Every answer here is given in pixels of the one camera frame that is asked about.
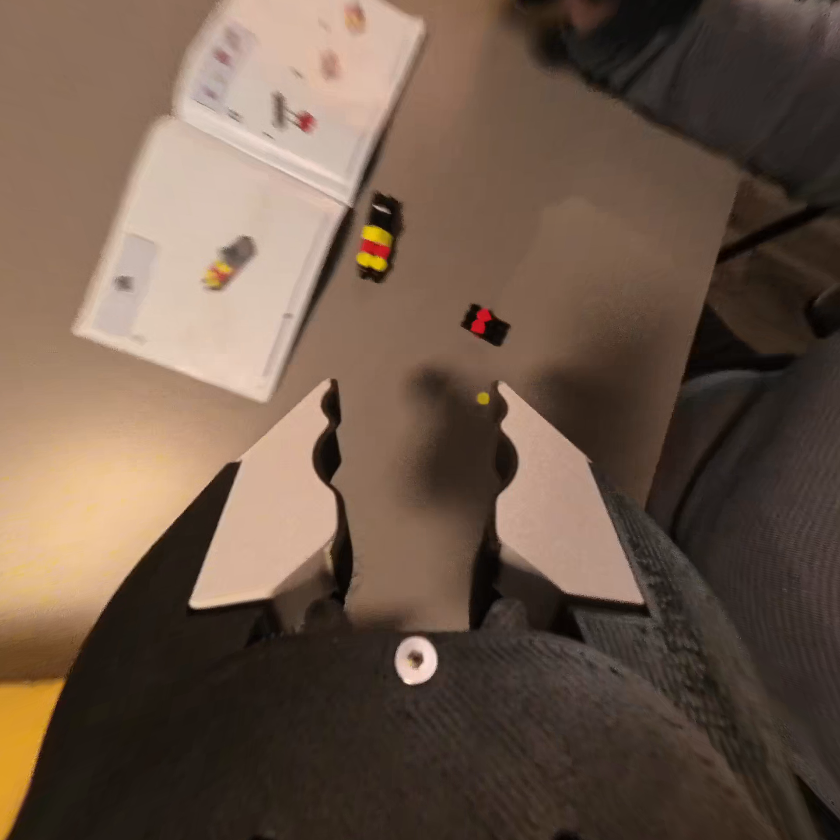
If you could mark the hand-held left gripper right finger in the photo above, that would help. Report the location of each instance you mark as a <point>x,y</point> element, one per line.
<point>564,525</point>

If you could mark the black yellow red lego model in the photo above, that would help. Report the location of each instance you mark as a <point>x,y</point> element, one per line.
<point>377,239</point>

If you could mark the black office chair base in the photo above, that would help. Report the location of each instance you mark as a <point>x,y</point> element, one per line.
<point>827,312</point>

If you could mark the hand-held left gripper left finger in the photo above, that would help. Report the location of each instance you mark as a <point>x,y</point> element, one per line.
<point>275,525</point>

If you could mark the person's right hand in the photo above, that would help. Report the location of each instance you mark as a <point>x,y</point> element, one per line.
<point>590,13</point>

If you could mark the black lego plate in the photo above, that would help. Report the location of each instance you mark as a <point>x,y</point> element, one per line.
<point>497,331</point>

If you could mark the person's right forearm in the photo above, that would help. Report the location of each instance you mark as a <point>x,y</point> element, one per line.
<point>722,85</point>

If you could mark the white instruction booklet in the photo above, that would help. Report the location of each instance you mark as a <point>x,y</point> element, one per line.
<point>197,262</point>

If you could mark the person's clothed body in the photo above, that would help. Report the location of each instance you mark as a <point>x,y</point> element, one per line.
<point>774,525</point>

